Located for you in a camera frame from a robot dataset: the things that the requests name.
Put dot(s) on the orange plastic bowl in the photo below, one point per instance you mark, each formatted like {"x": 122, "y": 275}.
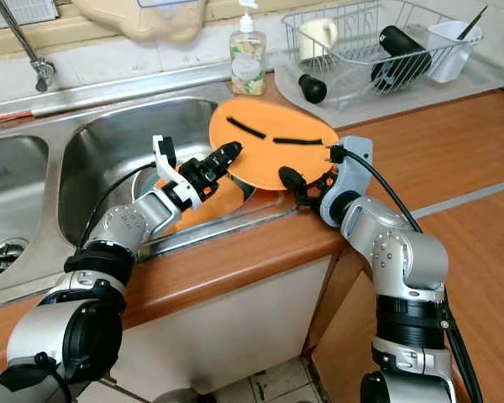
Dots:
{"x": 206, "y": 214}

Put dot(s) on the teal plate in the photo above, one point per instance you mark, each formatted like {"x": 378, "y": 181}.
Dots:
{"x": 145, "y": 180}

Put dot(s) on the orange plastic plate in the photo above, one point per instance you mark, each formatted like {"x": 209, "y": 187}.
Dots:
{"x": 298, "y": 122}

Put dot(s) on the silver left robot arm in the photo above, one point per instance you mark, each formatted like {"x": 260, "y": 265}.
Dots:
{"x": 130, "y": 228}

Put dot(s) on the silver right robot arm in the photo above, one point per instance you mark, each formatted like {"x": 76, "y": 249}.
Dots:
{"x": 403, "y": 252}

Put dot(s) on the floral soap pump bottle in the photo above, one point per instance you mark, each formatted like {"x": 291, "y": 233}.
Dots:
{"x": 248, "y": 63}

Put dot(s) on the small black round cup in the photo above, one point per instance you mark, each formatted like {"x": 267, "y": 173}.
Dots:
{"x": 313, "y": 89}

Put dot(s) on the stainless steel double sink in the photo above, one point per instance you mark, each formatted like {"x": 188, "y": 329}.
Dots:
{"x": 97, "y": 147}

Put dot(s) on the brown wooden cabinet door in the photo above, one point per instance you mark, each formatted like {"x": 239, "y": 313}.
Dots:
{"x": 344, "y": 336}

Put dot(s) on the cream mug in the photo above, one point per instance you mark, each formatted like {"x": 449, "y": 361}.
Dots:
{"x": 317, "y": 38}

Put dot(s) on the white cabinet door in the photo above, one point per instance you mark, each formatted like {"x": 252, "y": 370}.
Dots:
{"x": 227, "y": 336}

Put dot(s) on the beige cutting board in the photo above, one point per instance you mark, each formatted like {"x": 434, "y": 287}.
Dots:
{"x": 134, "y": 23}

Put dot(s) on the metal sink drain strainer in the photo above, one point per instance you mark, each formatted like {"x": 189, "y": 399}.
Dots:
{"x": 4, "y": 259}

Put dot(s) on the white utensil holder cup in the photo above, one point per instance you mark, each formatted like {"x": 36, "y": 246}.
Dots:
{"x": 449, "y": 50}

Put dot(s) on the chrome faucet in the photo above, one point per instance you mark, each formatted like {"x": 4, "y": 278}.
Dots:
{"x": 25, "y": 42}

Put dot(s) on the white slatted basket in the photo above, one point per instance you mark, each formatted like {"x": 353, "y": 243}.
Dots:
{"x": 25, "y": 10}

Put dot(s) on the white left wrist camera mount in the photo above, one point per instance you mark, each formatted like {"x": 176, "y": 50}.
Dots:
{"x": 165, "y": 153}

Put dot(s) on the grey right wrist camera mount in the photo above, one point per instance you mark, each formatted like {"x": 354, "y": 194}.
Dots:
{"x": 357, "y": 164}

